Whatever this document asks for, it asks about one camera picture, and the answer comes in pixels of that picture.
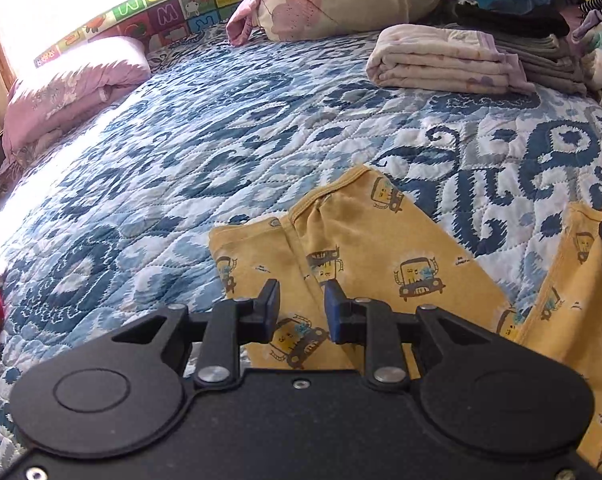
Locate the folded black cloth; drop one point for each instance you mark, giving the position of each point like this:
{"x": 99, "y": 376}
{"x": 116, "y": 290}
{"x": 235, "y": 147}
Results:
{"x": 511, "y": 20}

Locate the colourful alphabet foam mat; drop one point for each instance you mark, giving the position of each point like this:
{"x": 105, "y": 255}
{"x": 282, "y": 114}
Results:
{"x": 156, "y": 10}

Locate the cream floral comforter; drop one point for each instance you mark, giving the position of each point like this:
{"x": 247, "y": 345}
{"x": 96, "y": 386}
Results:
{"x": 341, "y": 0}

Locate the blue patterned quilt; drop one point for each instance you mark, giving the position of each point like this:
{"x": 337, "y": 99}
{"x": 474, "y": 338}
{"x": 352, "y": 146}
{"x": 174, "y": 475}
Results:
{"x": 181, "y": 160}

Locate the lilac cloth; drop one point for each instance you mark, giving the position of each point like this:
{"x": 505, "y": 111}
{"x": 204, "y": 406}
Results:
{"x": 588, "y": 25}

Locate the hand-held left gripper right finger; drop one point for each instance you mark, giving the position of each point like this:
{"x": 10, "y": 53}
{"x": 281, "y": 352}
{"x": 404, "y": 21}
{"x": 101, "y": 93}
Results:
{"x": 333, "y": 315}

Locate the folded cream blanket purple trim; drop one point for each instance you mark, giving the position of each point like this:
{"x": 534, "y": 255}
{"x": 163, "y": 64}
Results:
{"x": 441, "y": 60}

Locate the folded grey cloth stack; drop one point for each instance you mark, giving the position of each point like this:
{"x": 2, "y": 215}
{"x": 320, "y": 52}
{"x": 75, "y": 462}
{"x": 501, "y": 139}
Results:
{"x": 556, "y": 60}

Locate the pink floral pillow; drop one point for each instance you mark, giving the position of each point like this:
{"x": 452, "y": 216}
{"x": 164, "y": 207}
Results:
{"x": 71, "y": 85}

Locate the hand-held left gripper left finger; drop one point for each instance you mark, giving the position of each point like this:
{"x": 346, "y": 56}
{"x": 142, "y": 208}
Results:
{"x": 271, "y": 310}

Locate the yellow car-print garment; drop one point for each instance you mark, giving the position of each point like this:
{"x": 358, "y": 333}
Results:
{"x": 371, "y": 240}

